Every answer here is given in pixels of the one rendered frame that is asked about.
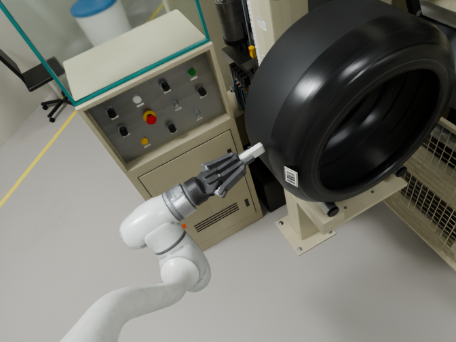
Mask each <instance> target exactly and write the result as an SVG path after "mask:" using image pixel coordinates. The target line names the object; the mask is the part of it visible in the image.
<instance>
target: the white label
mask: <svg viewBox="0 0 456 342"><path fill-rule="evenodd" d="M284 172H285V181H286V182H288V183H290V184H292V185H294V186H296V187H298V175H297V172H295V171H293V170H291V169H289V168H287V167H286V166H284Z"/></svg>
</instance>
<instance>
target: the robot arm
mask: <svg viewBox="0 0 456 342"><path fill-rule="evenodd" d="M264 152H265V150H264V148H263V145H262V144H261V143H260V142H259V143H258V144H256V145H255V146H253V147H252V148H250V149H246V150H245V151H243V152H241V153H240V154H239V155H238V154H237V153H235V154H234V153H233V152H230V153H228V154H226V155H224V156H222V157H219V158H217V159H214V160H212V161H209V162H206V163H202V164H201V166H202V171H201V172H200V173H199V174H198V175H197V176H196V177H191V178H190V179H189V180H187V181H185V182H184V184H183V186H182V185H181V184H180V183H178V184H176V185H175V186H173V187H172V188H170V189H169V190H167V191H165V192H164V193H163V194H161V195H159V196H157V197H153V198H151V199H149V200H147V201H146V202H144V203H143V204H141V205H140V206H139V207H137V208H136V209H134V210H133V211H132V212H131V213H129V215H127V217H126V218H125V219H124V220H123V221H122V223H121V225H120V227H119V234H120V236H121V238H122V240H123V242H124V244H125V245H126V246H127V247H128V248H129V249H132V250H139V249H143V248H146V247H148V248H150V249H151V250H152V251H153V252H154V253H155V254H156V255H157V257H158V259H159V266H160V271H161V279H162V280H163V282H164V283H159V284H147V285H140V286H129V287H125V288H120V289H117V290H114V291H112V292H109V293H108V294H106V295H105V296H103V297H101V298H100V299H99V300H97V301H96V302H95V303H94V304H93V305H92V306H91V307H90V308H89V309H88V310H87V311H86V312H85V313H84V314H83V315H82V317H81V318H80V319H79V320H78V321H77V323H76V324H75V325H74V326H73V327H72V329H70V331H69V332H68V333H67V334H66V335H65V336H64V338H63V339H62V340H61V341H60V342H118V339H119V334H120V332H121V329H122V327H123V325H124V324H125V323H126V322H128V321H129V320H131V319H134V318H137V317H139V316H143V315H146V314H149V313H152V312H154V311H158V310H161V309H164V308H167V307H169V306H171V305H173V304H175V303H177V302H178V301H180V300H181V299H182V297H183V296H184V295H185V293H186V292H187V291H189V292H199V291H201V290H203V289H204V288H205V287H206V286H207V285H208V283H209V281H210V278H211V269H210V265H209V262H208V259H207V258H206V256H205V255H204V253H203V252H202V250H201V249H200V247H199V246H198V245H197V243H196V242H195V241H194V240H193V238H192V237H191V236H190V235H189V234H188V233H187V232H186V231H185V230H184V229H183V226H182V225H181V223H180V222H181V221H182V220H184V219H185V218H186V217H188V216H189V215H190V214H192V213H194V212H195V211H196V210H197V207H196V205H197V206H199V205H201V204H203V203H204V202H205V201H207V200H208V198H209V197H211V196H214V195H219V196H220V197H221V198H225V196H226V194H227V192H228V191H229V190H230V189H231V188H232V187H233V186H234V185H235V184H236V183H237V182H238V181H239V180H240V179H241V178H242V177H243V176H244V175H245V174H246V166H247V165H248V164H250V163H252V162H253V161H254V160H255V158H256V157H258V156H259V155H260V154H262V153H264ZM220 186H221V187H220Z"/></svg>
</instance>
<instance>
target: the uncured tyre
mask: <svg viewBox="0 0 456 342"><path fill-rule="evenodd" d="M454 83H455V61H454V53H453V47H452V45H451V42H450V41H449V39H448V37H447V36H446V35H445V34H444V33H443V32H442V31H441V30H440V29H439V28H438V27H437V26H436V25H435V24H433V23H431V22H429V21H427V20H424V19H423V18H420V17H418V16H415V15H413V14H410V13H408V12H406V11H404V10H402V9H399V8H397V7H394V6H393V5H390V4H388V3H385V2H383V1H380V0H334V1H330V2H328V3H325V4H323V5H321V6H319V7H317V8H315V9H313V10H311V11H310V12H308V13H307V14H305V15H304V16H303V17H301V18H300V19H298V20H297V21H296V22H295V23H294V24H293V25H292V26H290V27H289V28H288V29H287V30H286V31H285V32H284V33H283V34H282V35H281V37H280V38H279V39H278V40H277V41H276V42H275V43H274V44H273V46H272V47H271V49H270V50H269V51H268V53H267V54H266V56H265V57H264V59H263V60H262V62H261V64H260V65H259V67H258V69H257V71H256V73H255V75H254V78H253V80H252V83H251V85H250V88H249V91H248V95H247V99H246V106H245V114H244V119H245V126H246V132H247V135H248V138H249V141H250V144H251V146H252V147H253V146H255V145H256V144H258V143H261V144H262V145H263V148H264V150H265V152H264V153H262V154H260V155H259V157H260V159H261V160H262V161H263V163H264V164H265V165H266V166H267V167H268V168H269V170H270V171H271V173H272V174H273V175H274V176H275V177H276V178H277V180H278V181H279V182H280V184H281V185H282V186H283V188H285V190H287V191H288V192H290V193H291V194H293V195H294V196H296V197H297V198H299V199H301V200H304V201H307V202H339V201H343V200H347V199H349V198H351V197H354V196H357V195H359V194H361V193H364V192H365V191H367V190H369V189H370V188H372V187H374V186H375V185H377V184H379V183H380V182H381V181H383V180H384V179H386V178H387V177H388V176H389V175H391V174H392V173H393V172H395V171H396V170H397V169H399V167H400V166H401V165H402V164H403V163H405V162H406V161H407V160H408V159H409V158H410V157H411V156H412V155H413V154H414V153H415V152H416V150H418V148H419V147H420V146H421V145H422V144H423V143H424V141H425V140H426V139H427V137H428V136H429V135H430V134H431V132H432V130H433V129H434V128H435V127H436V125H437V123H438V122H439V120H440V118H441V117H442V114H443V113H444V111H445V109H446V107H447V105H448V103H449V100H450V98H451V94H452V92H453V87H454ZM284 166H286V167H287V168H289V169H291V170H293V171H295V172H297V175H298V187H296V186H294V185H292V184H290V183H288V182H286V181H285V172H284Z"/></svg>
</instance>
